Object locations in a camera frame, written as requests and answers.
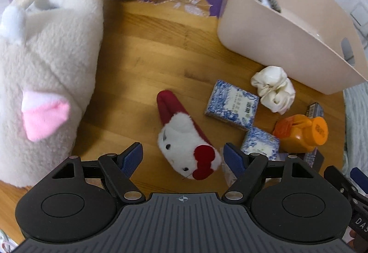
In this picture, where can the blue white tissue pack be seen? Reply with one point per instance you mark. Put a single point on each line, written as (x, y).
(259, 141)
(231, 104)

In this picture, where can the white scrunchie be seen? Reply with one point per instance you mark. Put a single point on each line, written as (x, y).
(274, 88)

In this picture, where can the red white kitty plush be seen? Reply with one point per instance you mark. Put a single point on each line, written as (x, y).
(182, 142)

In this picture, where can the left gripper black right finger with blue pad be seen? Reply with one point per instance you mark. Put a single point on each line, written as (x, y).
(248, 170)

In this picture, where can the beige plastic storage bin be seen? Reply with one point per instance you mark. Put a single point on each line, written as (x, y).
(314, 41)

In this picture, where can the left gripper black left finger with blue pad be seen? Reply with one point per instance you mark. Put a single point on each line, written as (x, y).
(117, 170)

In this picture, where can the orange plastic bottle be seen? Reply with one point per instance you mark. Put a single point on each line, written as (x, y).
(294, 134)

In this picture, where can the large cream plush toy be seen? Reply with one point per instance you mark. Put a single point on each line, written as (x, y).
(49, 53)

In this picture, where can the light blue quilted cloth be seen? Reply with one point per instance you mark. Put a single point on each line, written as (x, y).
(355, 148)

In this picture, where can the clear plastic barcode packet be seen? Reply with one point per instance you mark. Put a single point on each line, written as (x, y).
(229, 176)

